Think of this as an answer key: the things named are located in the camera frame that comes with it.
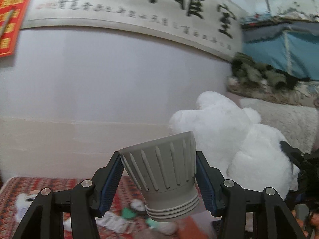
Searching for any large white plush toy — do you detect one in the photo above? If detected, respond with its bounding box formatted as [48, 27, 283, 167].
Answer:
[169, 91, 298, 199]

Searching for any white paper packet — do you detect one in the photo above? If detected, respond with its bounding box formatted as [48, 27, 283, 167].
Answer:
[95, 211, 135, 234]

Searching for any small white purple plush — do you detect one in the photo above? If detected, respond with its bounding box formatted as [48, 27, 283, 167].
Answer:
[15, 190, 39, 223]

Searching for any patterned red bedspread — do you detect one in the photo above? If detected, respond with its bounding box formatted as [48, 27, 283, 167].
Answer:
[0, 175, 220, 239]

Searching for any white lace cloth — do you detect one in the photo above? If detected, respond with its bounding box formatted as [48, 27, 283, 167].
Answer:
[239, 98, 318, 153]

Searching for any salmon pink storage box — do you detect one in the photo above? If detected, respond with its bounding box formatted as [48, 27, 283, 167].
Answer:
[176, 216, 211, 239]

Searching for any floral quilt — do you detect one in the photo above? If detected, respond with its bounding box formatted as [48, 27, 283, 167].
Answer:
[226, 77, 318, 109]

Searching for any green clothes pile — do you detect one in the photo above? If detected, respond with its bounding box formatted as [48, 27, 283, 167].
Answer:
[231, 53, 311, 90]

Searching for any blue curtain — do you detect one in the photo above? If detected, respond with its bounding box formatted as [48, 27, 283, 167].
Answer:
[241, 15, 318, 81]

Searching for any white pole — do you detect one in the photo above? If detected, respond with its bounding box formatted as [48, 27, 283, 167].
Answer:
[0, 8, 15, 38]

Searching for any red paper sign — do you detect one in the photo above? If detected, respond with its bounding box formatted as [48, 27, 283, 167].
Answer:
[0, 0, 30, 57]

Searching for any calligraphy scroll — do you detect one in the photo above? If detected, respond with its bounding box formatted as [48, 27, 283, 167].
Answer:
[23, 0, 246, 61]

